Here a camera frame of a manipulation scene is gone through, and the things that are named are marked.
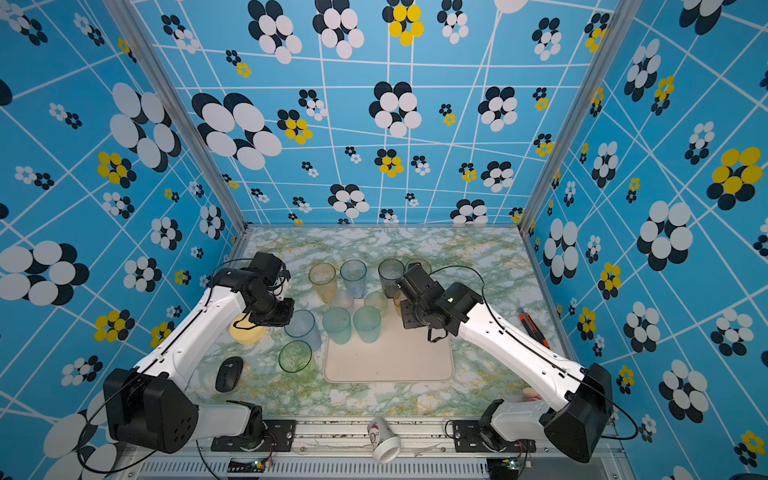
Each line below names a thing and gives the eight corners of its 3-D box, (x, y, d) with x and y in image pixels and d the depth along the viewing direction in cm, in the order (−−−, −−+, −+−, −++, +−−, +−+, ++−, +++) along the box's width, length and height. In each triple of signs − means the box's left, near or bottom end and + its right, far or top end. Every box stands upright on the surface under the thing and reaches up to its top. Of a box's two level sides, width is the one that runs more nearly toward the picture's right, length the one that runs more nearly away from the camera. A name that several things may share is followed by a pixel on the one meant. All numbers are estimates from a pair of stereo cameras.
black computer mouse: (216, 392, 83) (211, 389, 80) (227, 359, 88) (223, 356, 86) (236, 392, 83) (231, 389, 80) (246, 359, 88) (242, 356, 86)
